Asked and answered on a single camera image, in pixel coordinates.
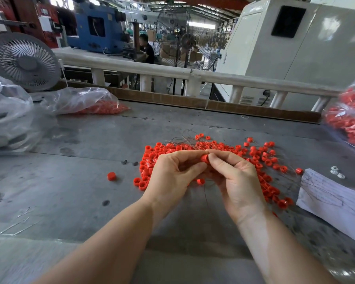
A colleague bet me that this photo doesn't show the person's right hand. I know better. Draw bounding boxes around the person's right hand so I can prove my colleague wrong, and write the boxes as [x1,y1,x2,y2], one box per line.
[207,149,270,225]

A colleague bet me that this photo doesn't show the person's left hand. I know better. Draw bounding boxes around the person's left hand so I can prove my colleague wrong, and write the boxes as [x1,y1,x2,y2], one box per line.
[141,149,209,222]

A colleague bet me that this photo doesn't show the pile of red plastic rings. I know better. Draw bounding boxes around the pile of red plastic rings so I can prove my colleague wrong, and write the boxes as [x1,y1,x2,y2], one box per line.
[133,133,305,211]

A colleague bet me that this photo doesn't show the bundle of thin metal wires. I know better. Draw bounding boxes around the bundle of thin metal wires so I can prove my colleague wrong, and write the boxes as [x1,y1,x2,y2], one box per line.
[166,134,243,211]

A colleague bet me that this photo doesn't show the person's right forearm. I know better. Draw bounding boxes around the person's right forearm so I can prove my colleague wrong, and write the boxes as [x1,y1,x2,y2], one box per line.
[239,210,341,284]

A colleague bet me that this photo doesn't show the person's left forearm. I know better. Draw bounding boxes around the person's left forearm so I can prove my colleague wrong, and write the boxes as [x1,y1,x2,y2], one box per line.
[35,201,161,284]

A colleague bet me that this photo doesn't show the brown wooden board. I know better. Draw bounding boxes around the brown wooden board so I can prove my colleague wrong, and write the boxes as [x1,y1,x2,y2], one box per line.
[52,80,321,123]

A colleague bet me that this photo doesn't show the white paper sheet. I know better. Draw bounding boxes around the white paper sheet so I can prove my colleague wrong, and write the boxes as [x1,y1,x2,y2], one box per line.
[296,168,355,247]

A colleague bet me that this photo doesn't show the white metal railing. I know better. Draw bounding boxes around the white metal railing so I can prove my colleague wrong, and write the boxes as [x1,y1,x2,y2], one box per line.
[51,47,343,113]

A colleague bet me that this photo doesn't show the clear bag with red pieces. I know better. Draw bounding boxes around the clear bag with red pieces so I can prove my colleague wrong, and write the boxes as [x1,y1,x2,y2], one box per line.
[41,87,130,115]

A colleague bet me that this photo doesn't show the large clear bag red pieces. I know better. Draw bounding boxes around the large clear bag red pieces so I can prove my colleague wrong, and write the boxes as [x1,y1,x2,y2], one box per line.
[321,67,355,153]

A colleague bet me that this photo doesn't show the blue industrial machine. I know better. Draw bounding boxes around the blue industrial machine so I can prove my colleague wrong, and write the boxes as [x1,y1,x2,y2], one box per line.
[68,2,131,54]

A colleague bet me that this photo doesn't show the large grey machine cabinet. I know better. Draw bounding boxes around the large grey machine cabinet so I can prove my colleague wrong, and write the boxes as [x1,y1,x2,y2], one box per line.
[215,0,355,111]

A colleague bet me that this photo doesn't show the crumpled clear plastic bag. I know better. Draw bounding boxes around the crumpled clear plastic bag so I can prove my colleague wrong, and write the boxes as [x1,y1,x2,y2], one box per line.
[0,74,43,153]

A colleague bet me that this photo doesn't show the white desk fan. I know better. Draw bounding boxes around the white desk fan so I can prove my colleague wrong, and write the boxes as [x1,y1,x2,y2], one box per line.
[0,32,62,92]

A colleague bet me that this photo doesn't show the red industrial machine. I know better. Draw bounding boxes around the red industrial machine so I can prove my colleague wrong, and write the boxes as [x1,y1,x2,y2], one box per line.
[0,0,63,49]

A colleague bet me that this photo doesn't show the black pedestal fan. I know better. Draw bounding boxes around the black pedestal fan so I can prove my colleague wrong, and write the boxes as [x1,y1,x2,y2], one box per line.
[176,31,197,96]

